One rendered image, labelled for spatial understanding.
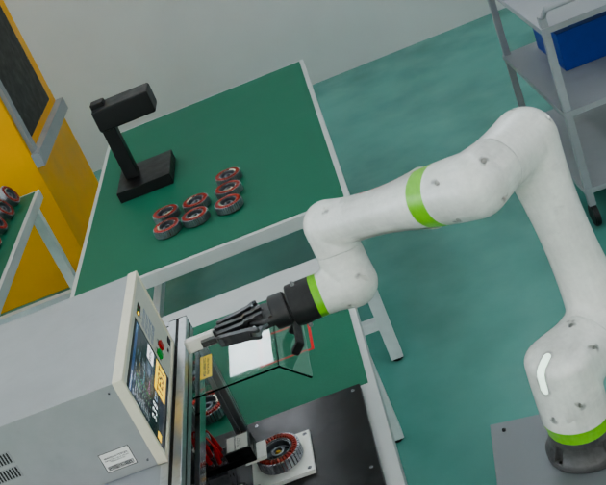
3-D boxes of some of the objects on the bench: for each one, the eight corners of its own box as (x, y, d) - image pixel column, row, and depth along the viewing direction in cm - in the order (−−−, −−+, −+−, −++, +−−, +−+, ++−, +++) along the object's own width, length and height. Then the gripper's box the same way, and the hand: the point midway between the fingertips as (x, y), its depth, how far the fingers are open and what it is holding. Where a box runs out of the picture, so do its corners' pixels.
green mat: (339, 272, 305) (338, 271, 305) (367, 382, 250) (367, 382, 250) (62, 378, 312) (62, 377, 312) (32, 507, 257) (31, 507, 257)
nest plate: (310, 432, 237) (308, 428, 237) (316, 472, 224) (315, 469, 223) (252, 453, 238) (250, 450, 238) (255, 495, 225) (253, 491, 224)
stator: (196, 433, 258) (190, 422, 256) (188, 412, 268) (182, 402, 266) (234, 413, 260) (229, 402, 258) (224, 393, 270) (219, 383, 268)
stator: (301, 436, 235) (296, 424, 234) (306, 466, 225) (300, 454, 223) (258, 452, 236) (252, 441, 234) (261, 482, 226) (255, 471, 224)
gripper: (298, 336, 205) (193, 377, 206) (292, 305, 216) (193, 344, 218) (285, 307, 201) (178, 349, 203) (280, 278, 213) (179, 318, 215)
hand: (201, 341), depth 210 cm, fingers closed
